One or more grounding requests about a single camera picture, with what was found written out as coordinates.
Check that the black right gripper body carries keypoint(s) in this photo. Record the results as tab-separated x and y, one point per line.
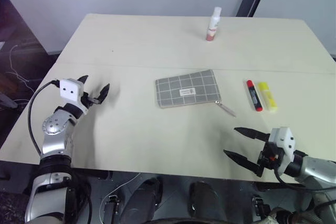
268	157

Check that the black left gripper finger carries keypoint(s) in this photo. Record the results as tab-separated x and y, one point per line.
84	79
103	93

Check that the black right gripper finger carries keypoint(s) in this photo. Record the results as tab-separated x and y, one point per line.
252	134
244	161

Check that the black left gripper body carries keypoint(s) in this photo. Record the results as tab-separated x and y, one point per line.
86	101

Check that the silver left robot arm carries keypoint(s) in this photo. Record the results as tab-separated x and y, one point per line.
52	127

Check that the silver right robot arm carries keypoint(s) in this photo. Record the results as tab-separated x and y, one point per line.
317	171

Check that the grey checked pencil pouch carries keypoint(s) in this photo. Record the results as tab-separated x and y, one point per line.
183	90

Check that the red marker pen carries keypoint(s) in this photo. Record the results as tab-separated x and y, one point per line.
254	95

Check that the yellow highlighter pen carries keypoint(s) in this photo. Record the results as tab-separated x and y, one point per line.
267	96

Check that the dark rounded shape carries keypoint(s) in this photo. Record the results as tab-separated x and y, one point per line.
143	200
203	200

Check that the white bottle with pink label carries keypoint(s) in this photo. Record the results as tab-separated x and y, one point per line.
213	24

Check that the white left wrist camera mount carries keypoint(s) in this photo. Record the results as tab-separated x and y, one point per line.
69	90

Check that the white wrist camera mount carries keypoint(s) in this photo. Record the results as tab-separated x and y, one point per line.
69	90
286	140

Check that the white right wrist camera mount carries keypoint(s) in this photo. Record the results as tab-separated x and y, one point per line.
286	140

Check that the black clamp bracket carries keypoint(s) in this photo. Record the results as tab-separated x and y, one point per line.
260	205
111	207

